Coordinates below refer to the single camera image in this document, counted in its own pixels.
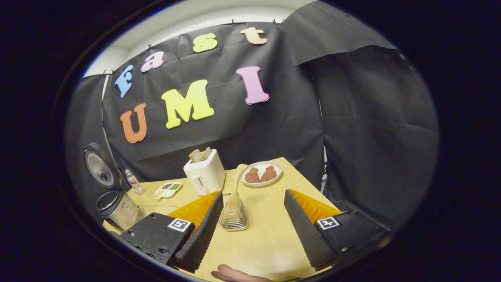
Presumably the grey rice cooker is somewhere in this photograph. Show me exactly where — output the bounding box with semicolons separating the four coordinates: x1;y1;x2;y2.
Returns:
83;142;140;231

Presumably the white round plate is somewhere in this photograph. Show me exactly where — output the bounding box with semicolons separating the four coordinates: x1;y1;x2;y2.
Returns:
240;161;283;187

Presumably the wire chopstick holder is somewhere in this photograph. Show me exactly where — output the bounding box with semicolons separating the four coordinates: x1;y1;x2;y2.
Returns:
218;192;249;231

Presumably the small clear bottle red label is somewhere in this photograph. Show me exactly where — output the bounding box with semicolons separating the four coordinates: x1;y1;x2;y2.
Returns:
124;169;144;195

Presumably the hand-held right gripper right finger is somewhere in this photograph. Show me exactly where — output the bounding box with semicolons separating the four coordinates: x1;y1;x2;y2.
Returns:
283;189;392;271

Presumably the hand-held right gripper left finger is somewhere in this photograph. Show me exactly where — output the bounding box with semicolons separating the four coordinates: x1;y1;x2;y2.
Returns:
121;191;224;273

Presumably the white toaster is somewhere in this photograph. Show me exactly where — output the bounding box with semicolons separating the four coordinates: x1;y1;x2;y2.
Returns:
183;149;227;196

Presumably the wooden spoon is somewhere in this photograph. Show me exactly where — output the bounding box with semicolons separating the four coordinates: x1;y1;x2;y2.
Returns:
226;163;249;215

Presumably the white divided dish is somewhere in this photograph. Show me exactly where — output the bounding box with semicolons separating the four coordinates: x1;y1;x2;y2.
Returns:
154;181;183;200

